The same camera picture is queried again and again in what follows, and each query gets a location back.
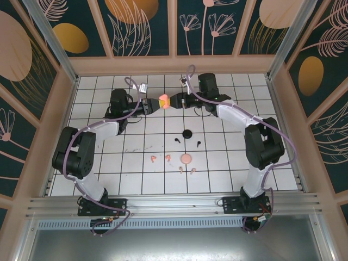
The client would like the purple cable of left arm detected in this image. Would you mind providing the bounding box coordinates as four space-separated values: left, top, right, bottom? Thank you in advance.
61 77 149 238

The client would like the pink oblong charging case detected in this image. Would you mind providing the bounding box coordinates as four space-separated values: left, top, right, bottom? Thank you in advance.
158 94 170 110

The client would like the slotted grey cable duct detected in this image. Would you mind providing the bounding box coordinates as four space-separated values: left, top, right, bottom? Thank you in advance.
36 219 245 229

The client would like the aluminium mounting rail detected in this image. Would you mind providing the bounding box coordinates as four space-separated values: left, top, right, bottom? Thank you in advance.
26 192 323 219

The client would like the black base plate right arm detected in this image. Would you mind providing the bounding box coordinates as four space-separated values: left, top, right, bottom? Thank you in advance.
222 195 274 216

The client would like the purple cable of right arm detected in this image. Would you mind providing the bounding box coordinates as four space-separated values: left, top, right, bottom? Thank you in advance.
185 64 297 234

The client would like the aluminium frame post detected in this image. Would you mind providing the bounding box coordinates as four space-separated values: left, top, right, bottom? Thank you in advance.
266 0 324 81
22 0 80 84

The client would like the grey metal sheet panel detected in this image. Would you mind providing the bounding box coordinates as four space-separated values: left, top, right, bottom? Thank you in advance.
27 227 323 261

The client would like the black base plate left arm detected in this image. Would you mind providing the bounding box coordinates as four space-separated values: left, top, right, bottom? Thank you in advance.
77 197 128 217

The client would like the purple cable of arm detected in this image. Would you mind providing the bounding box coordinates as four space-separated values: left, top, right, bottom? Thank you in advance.
61 77 149 238
185 64 297 234

